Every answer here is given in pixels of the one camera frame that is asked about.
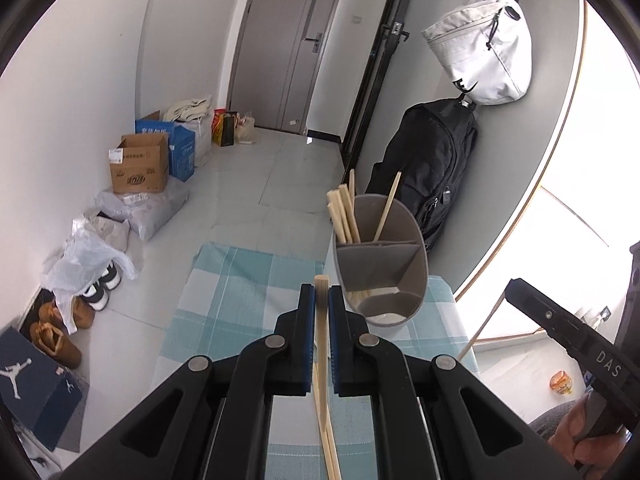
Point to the pale wooden chopstick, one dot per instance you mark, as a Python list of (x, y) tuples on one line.
[(387, 207), (353, 182), (354, 220), (336, 215), (480, 327), (345, 210), (321, 320)]

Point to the black door frame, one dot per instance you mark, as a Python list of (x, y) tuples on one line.
[(380, 60)]

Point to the small clear plastic bag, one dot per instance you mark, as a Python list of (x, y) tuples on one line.
[(245, 130)]

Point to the white sling bag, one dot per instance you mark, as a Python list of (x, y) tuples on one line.
[(475, 50)]

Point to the small white parcel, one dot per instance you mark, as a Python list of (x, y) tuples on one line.
[(112, 232)]

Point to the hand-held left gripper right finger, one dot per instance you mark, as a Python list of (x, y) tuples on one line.
[(340, 345)]

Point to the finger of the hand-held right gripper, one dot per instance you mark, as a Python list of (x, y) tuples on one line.
[(537, 307)]

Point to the person's right leg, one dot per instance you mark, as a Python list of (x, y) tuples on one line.
[(547, 417)]

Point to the white divided utensil holder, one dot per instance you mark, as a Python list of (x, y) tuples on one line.
[(395, 270)]

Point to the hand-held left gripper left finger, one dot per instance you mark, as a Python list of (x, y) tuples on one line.
[(302, 340)]

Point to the black backpack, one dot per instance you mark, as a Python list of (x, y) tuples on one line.
[(425, 160)]

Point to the brown cardboard box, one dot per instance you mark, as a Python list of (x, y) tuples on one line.
[(140, 170)]

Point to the grey door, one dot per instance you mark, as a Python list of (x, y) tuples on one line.
[(270, 60)]

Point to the orange snack packet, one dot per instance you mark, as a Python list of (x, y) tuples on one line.
[(561, 384)]

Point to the person's right hand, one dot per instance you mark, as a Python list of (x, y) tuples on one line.
[(567, 435)]

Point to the crumpled white plastic bag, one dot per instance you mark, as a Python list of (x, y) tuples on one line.
[(80, 265)]

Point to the teal checked tablecloth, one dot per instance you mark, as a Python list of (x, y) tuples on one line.
[(240, 285)]

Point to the black and white sneaker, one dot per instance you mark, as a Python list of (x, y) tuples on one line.
[(111, 280), (95, 300)]

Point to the navy shoe box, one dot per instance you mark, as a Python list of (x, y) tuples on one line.
[(35, 390)]

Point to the blue cardboard box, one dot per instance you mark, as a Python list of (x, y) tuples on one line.
[(182, 155)]

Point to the white cloth bag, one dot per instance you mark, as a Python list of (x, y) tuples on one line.
[(192, 110)]

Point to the grey plastic parcel bag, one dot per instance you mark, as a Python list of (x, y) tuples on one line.
[(155, 210)]

